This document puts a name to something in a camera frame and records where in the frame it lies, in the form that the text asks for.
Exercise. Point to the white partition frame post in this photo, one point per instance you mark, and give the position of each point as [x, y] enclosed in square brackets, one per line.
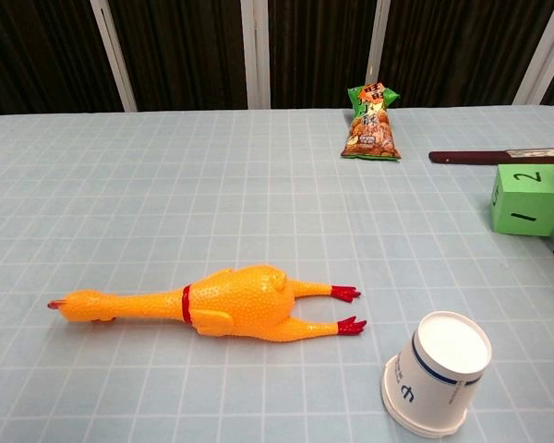
[255, 55]
[542, 51]
[381, 41]
[113, 55]

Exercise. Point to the white paper cup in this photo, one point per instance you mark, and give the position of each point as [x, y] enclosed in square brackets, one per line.
[443, 350]

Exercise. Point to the green numbered paper cube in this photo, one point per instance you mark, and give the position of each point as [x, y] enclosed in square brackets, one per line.
[526, 203]

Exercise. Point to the green orange snack bag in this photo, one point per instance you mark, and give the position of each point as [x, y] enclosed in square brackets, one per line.
[369, 134]

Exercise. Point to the light blue grid tablecloth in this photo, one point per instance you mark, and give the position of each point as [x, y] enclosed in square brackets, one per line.
[166, 194]

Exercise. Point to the dark red folded fan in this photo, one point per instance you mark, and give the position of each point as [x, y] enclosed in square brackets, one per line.
[466, 157]

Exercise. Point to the yellow rubber chicken toy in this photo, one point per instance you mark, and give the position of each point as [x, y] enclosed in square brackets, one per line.
[249, 300]

